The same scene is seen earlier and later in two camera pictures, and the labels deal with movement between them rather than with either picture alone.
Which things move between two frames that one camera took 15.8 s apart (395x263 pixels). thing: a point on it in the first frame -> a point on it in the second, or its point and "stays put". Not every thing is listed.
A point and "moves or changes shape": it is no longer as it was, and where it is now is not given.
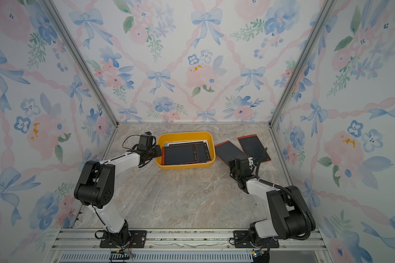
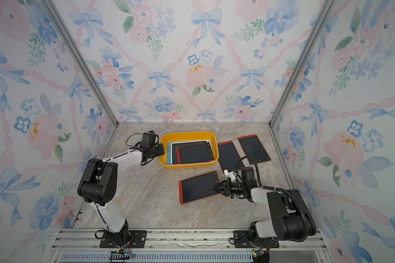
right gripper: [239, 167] -> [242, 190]
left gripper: [157, 148] stays put
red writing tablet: [226, 151] moves or changes shape
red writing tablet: [252, 146] stays put
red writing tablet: [179, 154] -> [198, 187]
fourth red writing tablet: [203, 153] stays put
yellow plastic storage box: [185, 136] stays put
